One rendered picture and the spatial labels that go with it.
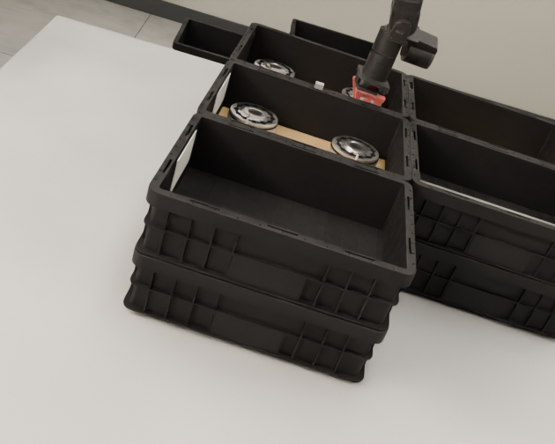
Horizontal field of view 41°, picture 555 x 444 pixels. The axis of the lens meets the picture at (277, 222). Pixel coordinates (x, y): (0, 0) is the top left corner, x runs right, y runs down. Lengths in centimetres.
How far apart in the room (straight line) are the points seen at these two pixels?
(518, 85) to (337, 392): 387
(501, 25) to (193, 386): 389
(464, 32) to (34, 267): 378
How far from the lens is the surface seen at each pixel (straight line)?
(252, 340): 115
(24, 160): 151
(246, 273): 108
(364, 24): 461
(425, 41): 161
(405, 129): 156
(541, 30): 480
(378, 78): 162
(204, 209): 103
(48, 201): 140
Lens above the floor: 147
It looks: 31 degrees down
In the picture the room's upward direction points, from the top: 19 degrees clockwise
